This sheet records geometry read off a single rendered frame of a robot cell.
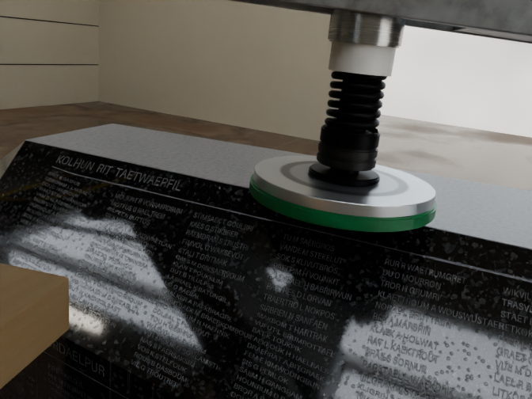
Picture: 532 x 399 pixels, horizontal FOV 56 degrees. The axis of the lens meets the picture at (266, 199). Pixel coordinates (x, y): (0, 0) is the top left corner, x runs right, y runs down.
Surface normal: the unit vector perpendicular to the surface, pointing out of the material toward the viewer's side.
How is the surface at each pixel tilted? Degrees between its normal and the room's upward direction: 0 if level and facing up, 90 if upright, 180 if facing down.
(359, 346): 45
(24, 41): 90
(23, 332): 90
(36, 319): 90
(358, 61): 90
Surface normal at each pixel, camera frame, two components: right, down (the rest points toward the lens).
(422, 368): -0.19, -0.50
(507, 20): -0.18, 0.28
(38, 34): 0.91, 0.22
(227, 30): -0.41, 0.23
